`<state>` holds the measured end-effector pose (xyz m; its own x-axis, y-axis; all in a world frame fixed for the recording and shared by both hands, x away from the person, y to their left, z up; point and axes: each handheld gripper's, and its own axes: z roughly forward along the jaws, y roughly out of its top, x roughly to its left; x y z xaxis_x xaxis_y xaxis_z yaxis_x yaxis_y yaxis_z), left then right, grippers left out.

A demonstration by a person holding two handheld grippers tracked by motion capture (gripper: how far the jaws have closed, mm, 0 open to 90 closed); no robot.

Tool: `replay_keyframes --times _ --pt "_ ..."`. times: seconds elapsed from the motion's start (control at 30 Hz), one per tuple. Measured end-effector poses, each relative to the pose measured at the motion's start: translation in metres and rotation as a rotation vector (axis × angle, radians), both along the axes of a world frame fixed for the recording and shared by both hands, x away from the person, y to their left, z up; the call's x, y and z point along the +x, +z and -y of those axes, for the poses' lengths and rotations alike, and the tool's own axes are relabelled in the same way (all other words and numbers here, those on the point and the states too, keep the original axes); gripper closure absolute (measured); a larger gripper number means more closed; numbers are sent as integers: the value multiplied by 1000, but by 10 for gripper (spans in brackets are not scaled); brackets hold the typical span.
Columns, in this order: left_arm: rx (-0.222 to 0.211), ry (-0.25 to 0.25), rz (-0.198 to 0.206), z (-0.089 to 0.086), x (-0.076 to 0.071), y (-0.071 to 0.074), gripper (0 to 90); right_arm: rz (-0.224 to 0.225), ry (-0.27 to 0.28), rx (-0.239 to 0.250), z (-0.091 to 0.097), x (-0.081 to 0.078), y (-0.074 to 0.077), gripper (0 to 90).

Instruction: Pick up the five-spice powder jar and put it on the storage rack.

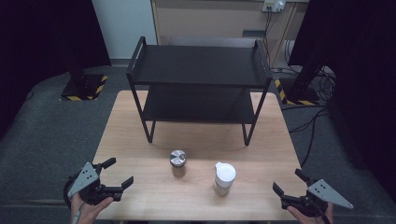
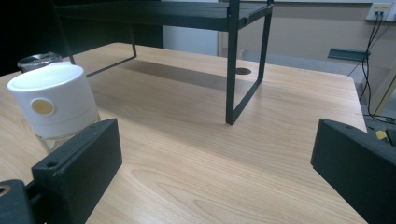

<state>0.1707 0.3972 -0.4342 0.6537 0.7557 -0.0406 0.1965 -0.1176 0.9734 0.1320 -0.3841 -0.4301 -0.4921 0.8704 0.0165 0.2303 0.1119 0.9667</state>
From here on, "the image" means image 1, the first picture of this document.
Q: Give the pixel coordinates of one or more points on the person's right hand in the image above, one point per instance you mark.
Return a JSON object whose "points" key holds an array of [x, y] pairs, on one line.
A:
{"points": [[308, 220]]}

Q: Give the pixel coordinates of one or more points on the glass jar with white lid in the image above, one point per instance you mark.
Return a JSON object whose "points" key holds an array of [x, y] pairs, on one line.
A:
{"points": [[224, 175]]}

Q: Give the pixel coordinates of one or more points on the person's left hand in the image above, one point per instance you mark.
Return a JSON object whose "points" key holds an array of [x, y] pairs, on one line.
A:
{"points": [[87, 213]]}

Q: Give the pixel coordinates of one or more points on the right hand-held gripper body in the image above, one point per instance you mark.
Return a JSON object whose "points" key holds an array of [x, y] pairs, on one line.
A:
{"points": [[314, 202]]}

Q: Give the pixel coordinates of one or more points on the black metal two-tier shelf rack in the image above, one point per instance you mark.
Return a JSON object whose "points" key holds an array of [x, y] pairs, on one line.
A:
{"points": [[199, 65]]}

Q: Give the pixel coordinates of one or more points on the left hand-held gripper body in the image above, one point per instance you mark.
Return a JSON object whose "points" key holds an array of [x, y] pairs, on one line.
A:
{"points": [[90, 189]]}

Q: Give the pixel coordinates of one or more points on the light wooden cabinet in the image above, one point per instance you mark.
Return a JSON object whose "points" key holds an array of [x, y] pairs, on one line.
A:
{"points": [[211, 21]]}

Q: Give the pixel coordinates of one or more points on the black stand with striped base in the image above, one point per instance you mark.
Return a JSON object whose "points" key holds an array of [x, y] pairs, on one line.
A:
{"points": [[300, 90], [82, 87]]}

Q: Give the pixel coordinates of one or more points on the dark curtain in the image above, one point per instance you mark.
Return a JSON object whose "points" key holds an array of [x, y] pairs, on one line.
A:
{"points": [[364, 77], [40, 40]]}

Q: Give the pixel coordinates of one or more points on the glass jar with metal lid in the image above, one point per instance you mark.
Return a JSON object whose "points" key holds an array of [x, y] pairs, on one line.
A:
{"points": [[178, 161]]}

